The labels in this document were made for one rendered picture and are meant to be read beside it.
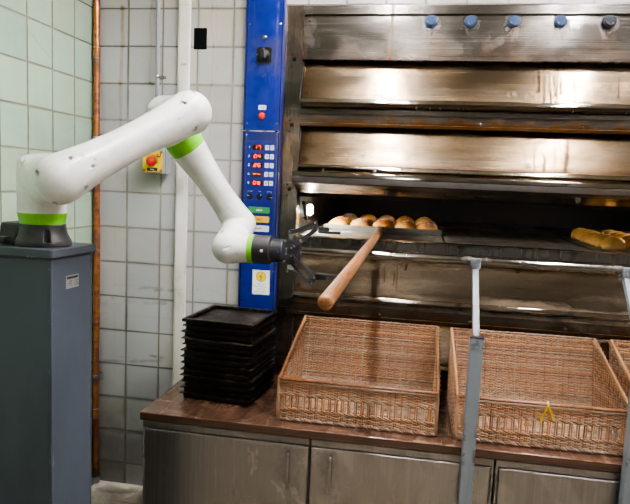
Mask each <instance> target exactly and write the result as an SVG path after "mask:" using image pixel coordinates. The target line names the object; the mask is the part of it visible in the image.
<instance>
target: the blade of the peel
mask: <svg viewBox="0 0 630 504"><path fill-rule="evenodd" d="M324 227H329V228H330V230H339V231H358V232H376V230H377V227H376V226H357V225H338V224H324ZM385 233H394V234H412V235H430V236H442V230H439V229H438V230H432V229H413V228H395V227H386V230H385Z"/></svg>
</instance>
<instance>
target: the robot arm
mask: <svg viewBox="0 0 630 504"><path fill-rule="evenodd" d="M211 119H212V109H211V105H210V103H209V101H208V100H207V99H206V98H205V97H204V96H203V95H202V94H200V93H199V92H196V91H192V90H185V91H181V92H179V93H177V94H175V95H161V96H158V97H156V98H154V99H153V100H151V101H150V103H149V104H148V106H147V108H146V114H144V115H142V116H140V117H139V118H137V119H135V120H133V121H131V122H129V123H127V124H125V125H123V126H121V127H119V128H117V129H115V130H113V131H111V132H108V133H106V134H104V135H102V136H99V137H97V138H94V139H92V140H89V141H87V142H84V143H82V144H79V145H76V146H73V147H71V148H68V149H65V150H62V151H59V152H55V153H36V154H28V155H24V156H21V157H20V158H19V159H18V160H17V163H16V196H17V216H18V220H19V221H5V222H2V223H1V225H0V244H13V245H14V246H18V247H28V248H57V247H67V246H71V245H72V240H71V238H70V236H69V234H68V231H67V225H66V222H67V216H68V204H69V203H72V202H74V201H76V200H77V199H79V198H80V197H81V196H83V195H84V194H85V193H87V192H88V191H89V190H91V189H92V188H94V187H95V186H97V185H98V184H100V183H101V182H103V181H104V180H106V179H107V178H109V177H110V176H112V175H113V174H115V173H117V172H118V171H120V170H122V169H123V168H125V167H127V166H128V165H130V164H132V163H134V162H136V161H137V160H139V159H141V158H143V157H145V156H147V155H149V154H151V153H153V152H155V151H157V150H159V149H162V148H164V147H165V148H166V150H167V151H168V152H169V153H170V155H171V156H172V157H173V158H174V159H175V161H176V162H177V163H178V164H179V165H180V167H181V168H182V169H183V170H184V171H185V172H186V173H187V175H188V176H189V177H190V178H191V179H192V181H193V182H194V183H195V184H196V186H197V187H198V188H199V190H200V191H201V192H202V194H203V195H204V196H205V198H206V199H207V201H208V202H209V204H210V205H211V207H212V208H213V210H214V212H215V213H216V215H217V217H218V218H219V220H220V222H221V224H222V228H221V229H220V231H219V232H218V234H217V235H216V236H215V238H214V240H213V242H212V252H213V254H214V256H215V258H216V259H217V260H218V261H220V262H222V263H224V264H234V263H258V264H271V263H272V262H281V263H287V264H288V265H287V270H286V273H290V274H293V275H295V276H297V277H298V278H300V279H302V280H303V281H305V282H307V283H308V284H310V285H314V284H315V281H316V280H327V277H329V278H336V277H337V276H338V275H339V274H326V273H316V274H315V273H313V272H312V271H311V270H310V269H309V268H308V267H307V266H306V265H305V264H304V263H303V262H302V260H301V259H300V258H301V257H302V254H301V251H302V246H301V245H300V244H301V243H303V242H304V241H305V240H306V239H308V238H309V237H310V236H312V235H313V234H314V233H316V232H317V231H318V233H323V234H339V235H340V234H341V231H330V228H329V227H320V226H319V224H318V221H313V222H311V223H309V224H307V225H304V226H302V227H300V228H297V229H291V230H288V234H289V239H277V238H273V236H272V235H257V234H253V233H254V231H255V227H256V220H255V218H254V216H253V214H252V213H251V212H250V211H249V210H248V208H247V207H246V206H245V205H244V204H243V203H242V201H241V200H240V199H239V197H238V196H237V195H236V193H235V192H234V191H233V189H232V188H231V186H230V185H229V183H228V182H227V180H226V179H225V177H224V175H223V174H222V172H221V171H220V169H219V167H218V165H217V164H216V162H215V160H214V158H213V156H212V154H211V152H210V150H209V148H208V146H207V145H206V143H205V141H204V139H203V137H202V135H201V134H200V133H201V132H203V131H204V130H205V129H206V128H207V127H208V126H209V124H210V122H211ZM312 226H314V227H315V228H314V229H313V230H311V231H310V232H309V233H307V234H306V235H305V236H303V237H302V238H301V239H299V240H298V241H296V240H294V239H293V238H292V237H293V236H295V233H298V232H300V231H303V230H305V229H307V228H310V227H312ZM294 262H295V263H296V264H297V265H299V266H300V267H301V268H302V269H303V270H304V271H305V272H306V273H307V274H308V275H309V276H310V277H311V278H312V279H310V278H308V277H307V276H305V275H303V274H302V273H300V272H298V271H297V270H294V268H293V267H292V266H291V264H293V263H294Z"/></svg>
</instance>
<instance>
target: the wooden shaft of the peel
mask: <svg viewBox="0 0 630 504"><path fill-rule="evenodd" d="M383 232H384V229H383V228H382V227H380V228H378V229H377V230H376V232H375V233H374V234H373V235H372V236H371V237H370V239H369V240H368V241H367V242H366V243H365V244H364V246H363V247H362V248H361V249H360V250H359V251H358V253H357V254H356V255H355V256H354V257H353V258H352V260H351V261H350V262H349V263H348V264H347V265H346V267H345V268H344V269H343V270H342V271H341V272H340V274H339V275H338V276H337V277H336V278H335V279H334V281H333V282H332V283H331V284H330V285H329V286H328V288H327V289H326V290H325V291H324V292H323V293H322V295H321V296H320V297H319V299H318V305H319V307H320V308H321V309H323V310H329V309H331V308H332V307H333V305H334V304H335V302H336V301H337V299H338V298H339V296H340V295H341V293H342V292H343V291H344V289H345V288H346V286H347V285H348V283H349V282H350V280H351V279H352V277H353V276H354V275H355V273H356V272H357V270H358V269H359V267H360V266H361V264H362V263H363V262H364V260H365V259H366V257H367V256H368V254H369V253H370V251H371V250H372V248H373V247H374V246H375V244H376V243H377V241H378V240H379V238H380V237H381V235H382V234H383Z"/></svg>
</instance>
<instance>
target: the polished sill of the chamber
mask: <svg viewBox="0 0 630 504"><path fill-rule="evenodd" d="M369 239H370V238H352V237H335V236H317V235H312V236H310V237H309V238H308V239H306V240H305V241H304V242H303V243H301V244H300V245H304V246H320V247H337V248H354V249H361V248H362V247H363V246H364V244H365V243H366V242H367V241H368V240H369ZM372 250H387V251H404V252H421V253H437V254H454V255H471V256H487V257H504V258H521V259H537V260H554V261H571V262H587V263H604V264H621V265H630V253H615V252H598V251H580V250H563V249H545V248H528V247H510V246H493V245H475V244H457V243H440V242H422V241H405V240H387V239H379V240H378V241H377V243H376V244H375V246H374V247H373V248H372Z"/></svg>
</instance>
